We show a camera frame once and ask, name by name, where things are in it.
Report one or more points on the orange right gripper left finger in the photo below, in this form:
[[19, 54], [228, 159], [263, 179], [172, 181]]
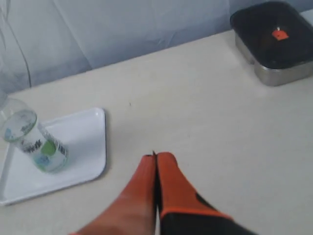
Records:
[[133, 212]]

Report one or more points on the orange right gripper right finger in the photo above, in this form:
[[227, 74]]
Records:
[[183, 211]]

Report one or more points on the clear plastic lime drink bottle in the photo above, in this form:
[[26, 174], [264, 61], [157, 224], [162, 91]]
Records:
[[20, 126]]

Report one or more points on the white rectangular plastic tray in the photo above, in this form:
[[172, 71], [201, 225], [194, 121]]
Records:
[[80, 158]]

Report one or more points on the grey-blue wrinkled backdrop cloth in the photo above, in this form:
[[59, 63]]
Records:
[[45, 40]]

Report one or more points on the steel lunch box dark lid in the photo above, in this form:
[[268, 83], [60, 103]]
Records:
[[275, 39]]

